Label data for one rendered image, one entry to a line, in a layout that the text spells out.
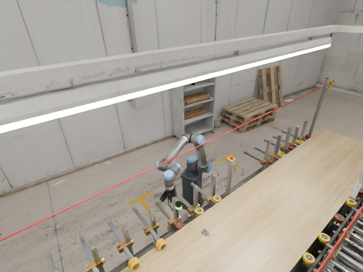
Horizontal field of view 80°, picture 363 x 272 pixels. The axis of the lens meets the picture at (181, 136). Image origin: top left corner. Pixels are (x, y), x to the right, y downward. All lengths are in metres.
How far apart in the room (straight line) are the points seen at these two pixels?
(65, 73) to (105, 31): 3.24
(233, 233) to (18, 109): 1.82
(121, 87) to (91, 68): 0.12
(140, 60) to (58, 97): 0.33
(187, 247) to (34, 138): 3.14
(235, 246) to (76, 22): 3.59
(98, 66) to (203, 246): 1.63
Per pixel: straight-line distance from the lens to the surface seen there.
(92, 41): 4.00
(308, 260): 2.16
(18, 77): 0.82
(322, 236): 2.36
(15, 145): 4.32
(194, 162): 2.91
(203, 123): 5.49
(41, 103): 0.83
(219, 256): 1.99
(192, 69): 1.07
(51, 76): 0.83
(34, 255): 3.61
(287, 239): 2.22
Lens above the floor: 2.61
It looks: 30 degrees down
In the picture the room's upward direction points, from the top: 2 degrees counter-clockwise
